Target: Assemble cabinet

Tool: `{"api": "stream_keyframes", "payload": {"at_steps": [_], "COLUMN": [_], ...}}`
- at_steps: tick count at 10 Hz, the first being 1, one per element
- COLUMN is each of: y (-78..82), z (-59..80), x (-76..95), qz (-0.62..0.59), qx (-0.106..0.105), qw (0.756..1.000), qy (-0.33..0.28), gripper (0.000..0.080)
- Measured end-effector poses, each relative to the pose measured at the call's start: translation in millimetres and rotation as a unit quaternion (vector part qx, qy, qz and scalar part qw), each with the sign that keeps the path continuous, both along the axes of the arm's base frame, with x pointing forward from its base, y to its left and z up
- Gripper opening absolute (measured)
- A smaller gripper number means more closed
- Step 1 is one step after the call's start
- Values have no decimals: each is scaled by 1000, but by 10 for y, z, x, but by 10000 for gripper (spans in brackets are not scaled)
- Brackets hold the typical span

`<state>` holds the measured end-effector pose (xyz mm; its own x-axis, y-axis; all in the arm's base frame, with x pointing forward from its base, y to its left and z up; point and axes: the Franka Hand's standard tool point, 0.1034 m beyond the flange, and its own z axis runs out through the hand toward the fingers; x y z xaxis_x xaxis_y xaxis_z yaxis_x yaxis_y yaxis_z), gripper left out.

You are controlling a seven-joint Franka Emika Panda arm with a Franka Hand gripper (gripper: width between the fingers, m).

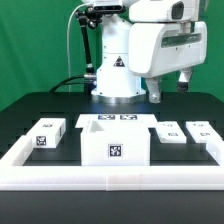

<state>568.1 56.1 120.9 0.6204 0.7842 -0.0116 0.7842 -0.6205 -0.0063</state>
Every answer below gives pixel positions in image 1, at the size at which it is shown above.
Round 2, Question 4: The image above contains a white cabinet body box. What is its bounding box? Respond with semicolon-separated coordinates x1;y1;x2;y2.
81;121;151;166

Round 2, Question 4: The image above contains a white flat top panel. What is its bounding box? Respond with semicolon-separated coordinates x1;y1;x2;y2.
75;114;157;128

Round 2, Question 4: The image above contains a white U-shaped boundary frame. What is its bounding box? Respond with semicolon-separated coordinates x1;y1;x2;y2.
0;135;224;191

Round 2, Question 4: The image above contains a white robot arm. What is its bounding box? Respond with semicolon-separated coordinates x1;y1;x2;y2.
82;0;207;103

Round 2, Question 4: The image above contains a black cable bundle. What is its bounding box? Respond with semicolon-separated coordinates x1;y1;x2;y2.
49;75;98;94

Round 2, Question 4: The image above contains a white cabinet door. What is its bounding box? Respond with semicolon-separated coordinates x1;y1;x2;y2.
156;121;187;144
186;121;222;143

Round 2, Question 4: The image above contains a small white block with tag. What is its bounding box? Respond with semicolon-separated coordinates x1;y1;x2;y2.
27;118;66;148

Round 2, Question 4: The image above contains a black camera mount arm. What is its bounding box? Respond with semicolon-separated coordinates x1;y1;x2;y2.
74;4;127;94

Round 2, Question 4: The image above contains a white cable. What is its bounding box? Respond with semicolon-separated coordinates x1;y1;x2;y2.
66;3;88;94

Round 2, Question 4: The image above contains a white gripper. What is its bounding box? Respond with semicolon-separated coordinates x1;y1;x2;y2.
129;22;207;103

